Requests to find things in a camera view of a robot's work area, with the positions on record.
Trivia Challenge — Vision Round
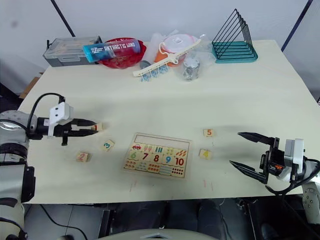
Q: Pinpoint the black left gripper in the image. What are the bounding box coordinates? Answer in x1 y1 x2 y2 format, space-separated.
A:
52 118 100 147

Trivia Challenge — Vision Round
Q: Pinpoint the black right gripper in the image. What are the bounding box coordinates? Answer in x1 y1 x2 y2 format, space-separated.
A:
229 131 286 185

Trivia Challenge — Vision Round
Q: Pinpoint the wooden number 1 tile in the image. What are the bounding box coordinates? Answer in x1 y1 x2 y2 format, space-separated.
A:
90 122 104 133

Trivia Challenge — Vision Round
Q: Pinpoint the wooden number 2 tile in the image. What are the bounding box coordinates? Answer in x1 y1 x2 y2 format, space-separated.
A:
75 151 91 163

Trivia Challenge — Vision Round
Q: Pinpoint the wooden number 3 tile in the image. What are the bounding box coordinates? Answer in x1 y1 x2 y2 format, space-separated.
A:
99 139 116 153

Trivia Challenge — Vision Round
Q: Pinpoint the wooden number 4 tile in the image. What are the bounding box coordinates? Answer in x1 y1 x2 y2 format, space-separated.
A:
198 148 213 160

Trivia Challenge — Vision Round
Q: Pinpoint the wooden number 6 tile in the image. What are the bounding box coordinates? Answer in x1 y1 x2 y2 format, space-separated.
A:
127 150 141 163

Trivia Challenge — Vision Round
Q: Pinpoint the wooden number 7 tile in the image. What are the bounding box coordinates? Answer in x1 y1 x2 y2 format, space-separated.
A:
139 151 153 164

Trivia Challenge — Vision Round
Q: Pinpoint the wooden number 10 tile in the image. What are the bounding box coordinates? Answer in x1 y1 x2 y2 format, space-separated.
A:
173 154 188 167

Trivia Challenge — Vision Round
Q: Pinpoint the wooden number 8 tile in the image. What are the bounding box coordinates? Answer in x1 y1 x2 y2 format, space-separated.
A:
150 151 164 165

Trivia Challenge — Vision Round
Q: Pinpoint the wooden number puzzle board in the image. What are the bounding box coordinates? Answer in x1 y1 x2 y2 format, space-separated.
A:
121 132 193 180

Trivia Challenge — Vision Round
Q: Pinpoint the wooden number 9 tile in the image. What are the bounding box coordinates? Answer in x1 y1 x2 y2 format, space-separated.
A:
162 152 175 166

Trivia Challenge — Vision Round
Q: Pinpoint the red car picture tile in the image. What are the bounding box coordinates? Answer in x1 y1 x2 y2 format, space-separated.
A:
129 141 144 153

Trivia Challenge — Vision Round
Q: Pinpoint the six red items picture tile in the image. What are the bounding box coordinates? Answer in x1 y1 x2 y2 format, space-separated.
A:
123 159 138 171

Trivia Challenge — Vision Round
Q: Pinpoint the ice pops picture tile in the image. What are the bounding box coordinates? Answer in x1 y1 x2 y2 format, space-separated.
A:
142 142 156 154

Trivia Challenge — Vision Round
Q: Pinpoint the seven blue items picture tile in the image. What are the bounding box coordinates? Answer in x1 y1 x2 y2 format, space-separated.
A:
136 161 150 172

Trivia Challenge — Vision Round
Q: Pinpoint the red plastic bowl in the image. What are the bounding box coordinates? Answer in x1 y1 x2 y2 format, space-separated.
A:
97 37 147 70

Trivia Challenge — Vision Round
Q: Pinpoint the dark rounded shape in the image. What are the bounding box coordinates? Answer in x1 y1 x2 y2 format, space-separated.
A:
197 198 229 239

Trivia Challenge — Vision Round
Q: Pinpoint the ten dark dots picture tile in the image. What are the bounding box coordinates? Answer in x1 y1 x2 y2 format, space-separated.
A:
171 165 186 177

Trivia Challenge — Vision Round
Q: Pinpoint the blue bars picture tile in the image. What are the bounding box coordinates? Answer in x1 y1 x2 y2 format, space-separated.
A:
154 143 167 155

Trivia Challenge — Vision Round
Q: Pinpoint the eight red items picture tile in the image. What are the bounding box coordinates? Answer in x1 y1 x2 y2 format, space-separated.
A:
147 162 161 174

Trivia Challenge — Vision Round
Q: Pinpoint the grey plastic tool box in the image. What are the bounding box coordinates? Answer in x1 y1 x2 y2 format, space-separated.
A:
42 35 103 68

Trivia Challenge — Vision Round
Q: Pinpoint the blue Antarctic Wind package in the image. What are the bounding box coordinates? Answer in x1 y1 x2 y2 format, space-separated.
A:
82 37 142 63

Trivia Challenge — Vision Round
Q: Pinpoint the nine blue stripes picture tile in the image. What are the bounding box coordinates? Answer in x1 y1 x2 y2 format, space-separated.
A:
159 163 174 175

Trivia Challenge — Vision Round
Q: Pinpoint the cream hanger with blue clips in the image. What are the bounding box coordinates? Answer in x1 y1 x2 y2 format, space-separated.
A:
132 39 202 83

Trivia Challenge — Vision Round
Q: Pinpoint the clear bag with metal parts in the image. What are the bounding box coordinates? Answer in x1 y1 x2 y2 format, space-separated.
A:
174 33 216 82

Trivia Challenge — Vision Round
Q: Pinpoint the dark diagonal pole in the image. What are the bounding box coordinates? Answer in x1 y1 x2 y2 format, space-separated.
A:
49 0 76 38
282 0 313 52

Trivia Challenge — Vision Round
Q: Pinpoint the crumpled clear plastic wrap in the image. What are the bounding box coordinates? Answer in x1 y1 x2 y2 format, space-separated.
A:
149 31 168 55

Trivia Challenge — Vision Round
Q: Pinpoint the orange bucket with white lid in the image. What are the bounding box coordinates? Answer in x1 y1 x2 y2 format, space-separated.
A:
154 33 201 68

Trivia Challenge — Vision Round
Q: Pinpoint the grey robot torso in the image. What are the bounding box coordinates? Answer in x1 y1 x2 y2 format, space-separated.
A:
98 226 216 240

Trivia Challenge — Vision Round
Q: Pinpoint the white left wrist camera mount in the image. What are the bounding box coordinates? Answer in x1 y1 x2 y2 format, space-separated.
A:
48 101 75 138

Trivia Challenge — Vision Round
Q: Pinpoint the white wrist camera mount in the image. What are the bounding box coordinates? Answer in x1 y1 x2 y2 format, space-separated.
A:
48 101 75 138
276 138 306 185

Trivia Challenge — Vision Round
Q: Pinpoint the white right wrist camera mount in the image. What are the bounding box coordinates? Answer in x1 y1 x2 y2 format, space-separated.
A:
276 138 306 185

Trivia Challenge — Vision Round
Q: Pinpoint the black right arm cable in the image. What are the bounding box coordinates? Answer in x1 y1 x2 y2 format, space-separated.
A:
265 159 320 196

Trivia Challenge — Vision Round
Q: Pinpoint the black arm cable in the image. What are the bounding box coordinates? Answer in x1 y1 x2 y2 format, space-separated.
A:
265 159 320 196
26 92 66 133

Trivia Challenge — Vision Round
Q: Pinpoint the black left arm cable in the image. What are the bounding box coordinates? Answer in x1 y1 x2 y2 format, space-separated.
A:
26 92 66 133

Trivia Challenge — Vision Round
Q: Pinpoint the black wire rack teal base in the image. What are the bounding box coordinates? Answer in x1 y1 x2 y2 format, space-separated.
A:
211 8 258 63

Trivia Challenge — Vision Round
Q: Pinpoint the black floor cable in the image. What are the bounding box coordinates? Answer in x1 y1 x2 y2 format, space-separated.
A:
39 204 89 240

